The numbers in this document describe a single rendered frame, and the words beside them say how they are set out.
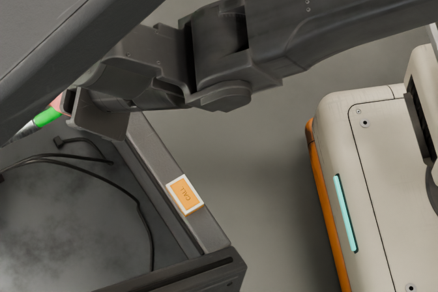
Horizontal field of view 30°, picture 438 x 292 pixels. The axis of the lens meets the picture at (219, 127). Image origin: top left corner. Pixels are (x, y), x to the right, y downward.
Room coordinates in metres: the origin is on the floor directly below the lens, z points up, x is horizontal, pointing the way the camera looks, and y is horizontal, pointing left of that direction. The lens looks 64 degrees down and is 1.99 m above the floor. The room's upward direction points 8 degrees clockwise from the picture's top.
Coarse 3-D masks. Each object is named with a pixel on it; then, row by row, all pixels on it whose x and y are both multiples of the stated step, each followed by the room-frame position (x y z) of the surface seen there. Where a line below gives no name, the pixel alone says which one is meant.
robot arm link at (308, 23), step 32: (224, 0) 0.39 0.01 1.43; (256, 0) 0.38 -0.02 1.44; (288, 0) 0.37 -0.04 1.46; (320, 0) 0.37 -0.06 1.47; (352, 0) 0.36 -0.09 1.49; (384, 0) 0.36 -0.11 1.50; (416, 0) 0.36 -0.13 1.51; (192, 32) 0.37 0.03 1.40; (224, 32) 0.36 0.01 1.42; (256, 32) 0.35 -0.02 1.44; (288, 32) 0.35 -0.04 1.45; (320, 32) 0.35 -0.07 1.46; (352, 32) 0.35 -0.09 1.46; (384, 32) 0.36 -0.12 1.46; (224, 64) 0.33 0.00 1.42; (256, 64) 0.33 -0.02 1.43; (288, 64) 0.34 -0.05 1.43
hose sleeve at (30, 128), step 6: (24, 126) 0.36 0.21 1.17; (30, 126) 0.36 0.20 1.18; (36, 126) 0.36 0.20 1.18; (42, 126) 0.36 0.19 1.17; (18, 132) 0.35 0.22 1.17; (24, 132) 0.35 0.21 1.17; (30, 132) 0.35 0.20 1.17; (12, 138) 0.35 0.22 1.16; (18, 138) 0.35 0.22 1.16; (6, 144) 0.35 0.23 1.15
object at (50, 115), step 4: (48, 108) 0.38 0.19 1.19; (52, 108) 0.37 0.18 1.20; (44, 112) 0.37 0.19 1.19; (48, 112) 0.37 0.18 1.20; (52, 112) 0.37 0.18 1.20; (56, 112) 0.37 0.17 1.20; (36, 116) 0.37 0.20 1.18; (40, 116) 0.37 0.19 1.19; (44, 116) 0.37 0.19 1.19; (48, 116) 0.37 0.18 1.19; (52, 116) 0.37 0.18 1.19; (56, 116) 0.37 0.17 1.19; (36, 120) 0.36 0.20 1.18; (40, 120) 0.36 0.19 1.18; (44, 120) 0.36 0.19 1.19; (48, 120) 0.36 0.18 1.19; (52, 120) 0.37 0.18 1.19; (36, 124) 0.36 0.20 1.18; (40, 124) 0.36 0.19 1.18; (44, 124) 0.36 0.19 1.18
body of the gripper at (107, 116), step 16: (80, 96) 0.34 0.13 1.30; (96, 96) 0.34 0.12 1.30; (112, 96) 0.34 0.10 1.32; (80, 112) 0.33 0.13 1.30; (96, 112) 0.34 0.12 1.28; (112, 112) 0.34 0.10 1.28; (128, 112) 0.35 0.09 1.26; (80, 128) 0.32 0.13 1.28; (96, 128) 0.32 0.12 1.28; (112, 128) 0.33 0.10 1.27
